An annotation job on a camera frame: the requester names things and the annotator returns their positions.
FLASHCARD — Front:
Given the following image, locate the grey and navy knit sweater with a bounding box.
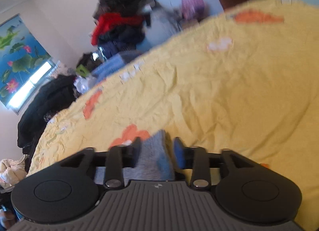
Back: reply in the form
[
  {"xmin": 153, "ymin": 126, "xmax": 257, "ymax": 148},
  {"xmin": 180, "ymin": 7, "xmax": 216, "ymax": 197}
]
[{"xmin": 94, "ymin": 129, "xmax": 176, "ymax": 184}]

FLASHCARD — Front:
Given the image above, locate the black coat pile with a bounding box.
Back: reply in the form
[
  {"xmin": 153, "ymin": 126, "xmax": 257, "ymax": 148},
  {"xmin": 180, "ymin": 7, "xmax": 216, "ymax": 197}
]
[{"xmin": 17, "ymin": 75, "xmax": 76, "ymax": 172}]

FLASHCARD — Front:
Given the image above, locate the yellow carrot print bed sheet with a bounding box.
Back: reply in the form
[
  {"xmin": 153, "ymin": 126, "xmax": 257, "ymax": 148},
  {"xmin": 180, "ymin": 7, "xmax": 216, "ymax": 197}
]
[{"xmin": 29, "ymin": 0, "xmax": 318, "ymax": 230}]

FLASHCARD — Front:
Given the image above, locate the white crumpled plastic bag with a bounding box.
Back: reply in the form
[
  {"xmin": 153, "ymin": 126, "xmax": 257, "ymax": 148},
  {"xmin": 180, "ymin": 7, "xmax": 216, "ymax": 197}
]
[{"xmin": 74, "ymin": 75, "xmax": 97, "ymax": 94}]

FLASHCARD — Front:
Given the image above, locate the light blue folded knit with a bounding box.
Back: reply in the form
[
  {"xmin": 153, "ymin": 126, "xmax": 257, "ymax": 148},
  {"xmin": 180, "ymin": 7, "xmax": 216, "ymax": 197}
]
[{"xmin": 91, "ymin": 50, "xmax": 142, "ymax": 83}]

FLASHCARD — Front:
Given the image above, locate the lotus print window blind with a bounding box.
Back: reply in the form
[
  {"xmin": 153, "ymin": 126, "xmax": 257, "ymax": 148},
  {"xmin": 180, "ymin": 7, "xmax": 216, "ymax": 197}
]
[{"xmin": 1, "ymin": 15, "xmax": 54, "ymax": 110}]

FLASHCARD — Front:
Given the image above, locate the navy garment in pile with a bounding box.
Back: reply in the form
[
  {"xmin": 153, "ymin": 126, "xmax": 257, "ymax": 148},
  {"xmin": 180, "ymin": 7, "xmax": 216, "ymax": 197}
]
[{"xmin": 98, "ymin": 25, "xmax": 145, "ymax": 59}]

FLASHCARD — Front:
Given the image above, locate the red garment on pile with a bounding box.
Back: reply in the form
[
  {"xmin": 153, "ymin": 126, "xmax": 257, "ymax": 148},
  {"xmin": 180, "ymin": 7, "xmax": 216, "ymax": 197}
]
[{"xmin": 91, "ymin": 12, "xmax": 144, "ymax": 46}]

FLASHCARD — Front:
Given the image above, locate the grey plastic bag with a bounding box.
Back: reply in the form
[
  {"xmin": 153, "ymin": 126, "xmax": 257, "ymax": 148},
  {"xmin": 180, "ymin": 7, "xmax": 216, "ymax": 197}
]
[{"xmin": 145, "ymin": 7, "xmax": 181, "ymax": 47}]

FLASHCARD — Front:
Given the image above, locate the pink plastic bag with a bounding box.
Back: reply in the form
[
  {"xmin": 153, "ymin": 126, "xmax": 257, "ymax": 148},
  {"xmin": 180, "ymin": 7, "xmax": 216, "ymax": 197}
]
[{"xmin": 181, "ymin": 0, "xmax": 206, "ymax": 20}]

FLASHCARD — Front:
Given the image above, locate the window frame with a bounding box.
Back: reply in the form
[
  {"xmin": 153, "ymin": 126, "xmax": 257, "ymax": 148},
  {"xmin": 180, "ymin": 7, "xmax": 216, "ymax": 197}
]
[{"xmin": 6, "ymin": 60, "xmax": 60, "ymax": 115}]

